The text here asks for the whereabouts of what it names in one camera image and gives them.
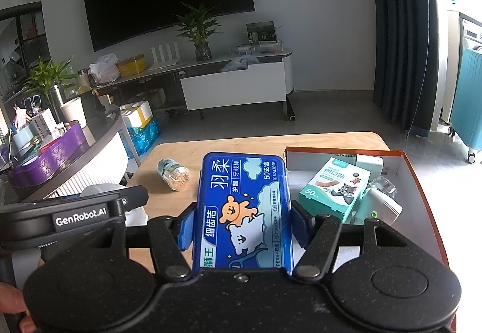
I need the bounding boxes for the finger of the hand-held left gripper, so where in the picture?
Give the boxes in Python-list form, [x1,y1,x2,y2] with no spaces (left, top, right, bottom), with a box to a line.
[94,185,149,211]

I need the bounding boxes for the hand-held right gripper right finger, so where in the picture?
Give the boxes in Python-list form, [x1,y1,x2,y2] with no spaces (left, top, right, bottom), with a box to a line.
[293,202,413,281]

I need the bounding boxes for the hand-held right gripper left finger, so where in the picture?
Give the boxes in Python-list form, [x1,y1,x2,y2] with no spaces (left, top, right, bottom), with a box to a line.
[75,204,198,281]

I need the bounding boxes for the cartoon adhesive bandage box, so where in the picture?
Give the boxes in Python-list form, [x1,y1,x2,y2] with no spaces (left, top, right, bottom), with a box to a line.
[299,157,371,224]

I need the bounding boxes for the blue dental floss box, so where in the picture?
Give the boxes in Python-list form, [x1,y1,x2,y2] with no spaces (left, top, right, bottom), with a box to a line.
[191,152,292,277]

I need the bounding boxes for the orange cardboard box white inside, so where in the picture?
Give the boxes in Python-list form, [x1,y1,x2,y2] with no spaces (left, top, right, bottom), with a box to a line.
[284,146,458,333]

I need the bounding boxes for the person's left hand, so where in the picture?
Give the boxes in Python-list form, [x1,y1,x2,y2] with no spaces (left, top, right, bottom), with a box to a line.
[0,282,36,333]

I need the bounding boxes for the white paper cup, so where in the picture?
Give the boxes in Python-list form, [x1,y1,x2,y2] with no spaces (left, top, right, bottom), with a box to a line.
[81,184,129,198]
[124,205,148,226]

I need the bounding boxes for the clear toothpick jar mint lid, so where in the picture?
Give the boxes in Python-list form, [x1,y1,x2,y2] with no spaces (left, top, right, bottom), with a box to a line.
[157,159,189,191]

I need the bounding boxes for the grey curved counter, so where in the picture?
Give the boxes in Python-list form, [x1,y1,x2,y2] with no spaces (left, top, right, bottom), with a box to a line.
[0,103,130,206]

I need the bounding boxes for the blue plastic bag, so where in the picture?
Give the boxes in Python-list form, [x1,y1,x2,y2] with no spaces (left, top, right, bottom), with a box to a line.
[128,118,161,158]

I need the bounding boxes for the purple tray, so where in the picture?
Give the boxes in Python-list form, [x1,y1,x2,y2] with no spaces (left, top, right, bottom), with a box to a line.
[0,124,95,188]

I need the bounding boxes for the yellow and white carton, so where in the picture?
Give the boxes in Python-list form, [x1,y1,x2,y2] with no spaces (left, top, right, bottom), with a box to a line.
[120,100,154,128]

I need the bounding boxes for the white plastic device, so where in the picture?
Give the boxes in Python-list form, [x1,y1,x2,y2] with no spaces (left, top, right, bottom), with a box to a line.
[352,186,403,226]

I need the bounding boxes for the small white box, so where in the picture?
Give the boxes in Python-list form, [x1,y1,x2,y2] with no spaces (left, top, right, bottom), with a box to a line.
[356,154,385,177]

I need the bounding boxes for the clear crumpled plastic wrapper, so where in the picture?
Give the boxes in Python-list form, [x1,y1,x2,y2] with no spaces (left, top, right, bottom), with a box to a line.
[367,175,398,202]

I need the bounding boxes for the white medicine box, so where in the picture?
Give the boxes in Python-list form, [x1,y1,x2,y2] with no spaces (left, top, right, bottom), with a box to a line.
[30,109,57,138]

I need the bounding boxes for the white round pot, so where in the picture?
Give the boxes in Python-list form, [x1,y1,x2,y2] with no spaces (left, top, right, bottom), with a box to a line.
[60,97,87,129]

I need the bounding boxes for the scissors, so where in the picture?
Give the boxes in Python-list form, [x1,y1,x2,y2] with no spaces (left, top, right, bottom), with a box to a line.
[23,94,43,111]

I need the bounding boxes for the yellow box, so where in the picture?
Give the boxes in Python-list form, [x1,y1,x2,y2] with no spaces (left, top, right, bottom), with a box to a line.
[117,54,147,78]

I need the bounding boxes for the white plastic bag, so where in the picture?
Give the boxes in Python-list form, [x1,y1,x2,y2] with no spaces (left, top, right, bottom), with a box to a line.
[88,54,121,85]

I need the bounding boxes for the white router with antennas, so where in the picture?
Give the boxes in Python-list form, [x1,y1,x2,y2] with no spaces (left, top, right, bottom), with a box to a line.
[148,43,181,72]

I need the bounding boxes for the leafy green bamboo plant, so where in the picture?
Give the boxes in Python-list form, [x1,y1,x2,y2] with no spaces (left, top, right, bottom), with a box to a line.
[23,58,80,123]

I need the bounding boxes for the white tv cabinet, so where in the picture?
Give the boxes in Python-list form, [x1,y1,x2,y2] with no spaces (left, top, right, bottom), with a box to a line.
[90,47,296,121]

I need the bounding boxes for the green plant in dark vase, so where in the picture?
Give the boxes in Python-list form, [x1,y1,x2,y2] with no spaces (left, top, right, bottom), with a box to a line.
[174,3,223,62]

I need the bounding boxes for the grey plastic bag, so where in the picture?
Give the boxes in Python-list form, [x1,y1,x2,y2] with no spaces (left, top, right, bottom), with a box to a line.
[221,55,260,73]

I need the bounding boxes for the dark glass cabinet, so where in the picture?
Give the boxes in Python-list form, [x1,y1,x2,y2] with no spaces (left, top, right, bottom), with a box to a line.
[0,2,51,93]

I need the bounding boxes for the clear plastic boxes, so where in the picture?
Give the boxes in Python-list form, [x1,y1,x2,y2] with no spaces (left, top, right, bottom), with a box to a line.
[236,41,285,57]

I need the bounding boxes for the black and green box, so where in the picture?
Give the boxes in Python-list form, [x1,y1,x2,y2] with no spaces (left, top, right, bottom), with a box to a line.
[246,21,279,45]

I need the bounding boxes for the teal suitcase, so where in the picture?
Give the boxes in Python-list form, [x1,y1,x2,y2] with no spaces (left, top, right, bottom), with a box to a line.
[450,48,482,164]

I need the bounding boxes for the dark blue curtain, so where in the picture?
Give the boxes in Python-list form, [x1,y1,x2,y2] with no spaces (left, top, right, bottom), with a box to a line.
[368,0,439,132]

